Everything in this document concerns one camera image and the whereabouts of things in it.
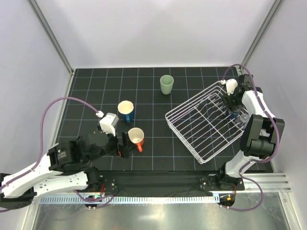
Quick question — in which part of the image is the dark blue cup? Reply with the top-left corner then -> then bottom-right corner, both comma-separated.
231,105 -> 242,118

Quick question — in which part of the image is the orange mug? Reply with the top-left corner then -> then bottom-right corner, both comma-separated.
128,127 -> 144,152

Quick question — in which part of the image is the clear faceted glass cup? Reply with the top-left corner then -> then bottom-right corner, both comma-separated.
235,114 -> 249,128

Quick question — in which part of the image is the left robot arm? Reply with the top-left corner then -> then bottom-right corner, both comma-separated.
0,131 -> 137,211

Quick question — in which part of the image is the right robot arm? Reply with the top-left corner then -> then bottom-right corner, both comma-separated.
215,74 -> 285,190

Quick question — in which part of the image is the blue mug cream inside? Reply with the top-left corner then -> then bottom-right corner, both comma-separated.
118,100 -> 135,123

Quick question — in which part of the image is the black gridded table mat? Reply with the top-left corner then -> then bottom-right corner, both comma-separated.
69,67 -> 239,171

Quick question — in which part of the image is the pale green tumbler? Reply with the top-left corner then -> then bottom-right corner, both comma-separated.
160,75 -> 174,95

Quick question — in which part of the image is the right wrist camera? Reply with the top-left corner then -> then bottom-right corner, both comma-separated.
220,79 -> 238,95

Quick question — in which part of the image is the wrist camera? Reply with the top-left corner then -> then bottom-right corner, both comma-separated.
99,113 -> 119,136
220,79 -> 238,95

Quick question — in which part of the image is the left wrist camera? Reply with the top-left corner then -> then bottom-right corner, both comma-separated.
99,113 -> 119,136

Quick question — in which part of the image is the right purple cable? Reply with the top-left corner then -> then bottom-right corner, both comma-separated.
222,63 -> 281,211

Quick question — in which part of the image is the purple cable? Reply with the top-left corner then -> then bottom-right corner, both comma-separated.
222,63 -> 281,211
0,97 -> 115,213

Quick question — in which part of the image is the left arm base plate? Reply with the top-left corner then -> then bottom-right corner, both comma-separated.
100,176 -> 117,193

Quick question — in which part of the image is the white wire dish rack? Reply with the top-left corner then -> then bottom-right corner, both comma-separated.
165,80 -> 248,164

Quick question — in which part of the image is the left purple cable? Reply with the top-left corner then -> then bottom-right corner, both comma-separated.
0,97 -> 115,213

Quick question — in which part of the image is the slotted cable duct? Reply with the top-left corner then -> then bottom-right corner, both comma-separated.
40,194 -> 220,205

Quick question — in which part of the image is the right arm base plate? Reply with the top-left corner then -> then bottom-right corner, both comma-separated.
200,175 -> 219,192

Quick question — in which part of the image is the aluminium rail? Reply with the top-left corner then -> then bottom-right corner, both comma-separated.
244,172 -> 291,193

